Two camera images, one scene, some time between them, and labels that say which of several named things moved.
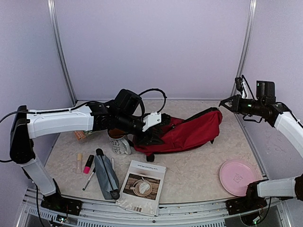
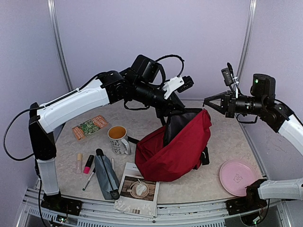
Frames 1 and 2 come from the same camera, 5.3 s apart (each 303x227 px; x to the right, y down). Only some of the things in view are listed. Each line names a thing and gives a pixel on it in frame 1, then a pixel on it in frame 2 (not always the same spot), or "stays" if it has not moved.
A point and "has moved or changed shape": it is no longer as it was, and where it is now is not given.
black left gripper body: (145, 138) to (162, 111)
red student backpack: (173, 134) has moved or changed shape
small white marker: (112, 162) stays
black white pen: (91, 175) stays
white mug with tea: (119, 144) stays
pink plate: (235, 175) stays
